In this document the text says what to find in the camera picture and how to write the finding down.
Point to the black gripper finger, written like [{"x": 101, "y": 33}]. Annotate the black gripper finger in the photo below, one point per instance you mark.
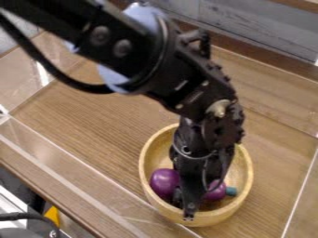
[
  {"x": 194, "y": 188},
  {"x": 177, "y": 201}
]

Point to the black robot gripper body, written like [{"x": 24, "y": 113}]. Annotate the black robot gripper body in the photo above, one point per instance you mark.
[{"x": 199, "y": 160}]

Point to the purple toy eggplant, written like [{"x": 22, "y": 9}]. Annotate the purple toy eggplant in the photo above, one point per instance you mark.
[{"x": 165, "y": 182}]

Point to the brown wooden bowl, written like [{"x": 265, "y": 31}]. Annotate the brown wooden bowl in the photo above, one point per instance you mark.
[{"x": 240, "y": 178}]

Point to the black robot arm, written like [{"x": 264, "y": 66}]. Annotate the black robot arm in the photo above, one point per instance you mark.
[{"x": 147, "y": 57}]

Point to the clear acrylic table wall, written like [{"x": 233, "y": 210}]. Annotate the clear acrylic table wall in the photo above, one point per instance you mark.
[{"x": 105, "y": 208}]

